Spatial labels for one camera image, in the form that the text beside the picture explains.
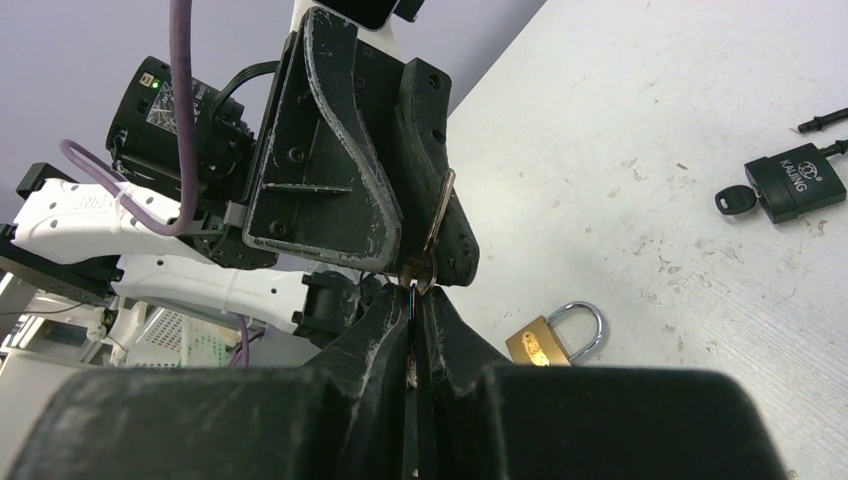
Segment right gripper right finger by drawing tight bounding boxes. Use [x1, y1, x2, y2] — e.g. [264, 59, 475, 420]
[417, 288, 785, 479]

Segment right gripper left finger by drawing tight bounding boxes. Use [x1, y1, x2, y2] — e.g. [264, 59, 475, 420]
[8, 285, 410, 479]

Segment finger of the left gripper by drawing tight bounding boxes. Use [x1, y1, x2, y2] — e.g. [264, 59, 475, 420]
[242, 8, 452, 276]

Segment brass padlock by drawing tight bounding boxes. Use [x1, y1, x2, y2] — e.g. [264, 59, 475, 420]
[505, 301, 607, 367]

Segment keys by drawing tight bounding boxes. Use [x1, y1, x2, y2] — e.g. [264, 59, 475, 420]
[400, 168, 458, 389]

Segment black padlock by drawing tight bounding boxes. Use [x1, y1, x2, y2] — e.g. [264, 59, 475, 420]
[739, 139, 847, 224]

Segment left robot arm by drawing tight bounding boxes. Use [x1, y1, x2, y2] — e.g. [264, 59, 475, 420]
[1, 1, 480, 346]

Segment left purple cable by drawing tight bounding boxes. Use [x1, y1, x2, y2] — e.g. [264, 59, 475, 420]
[59, 0, 253, 369]

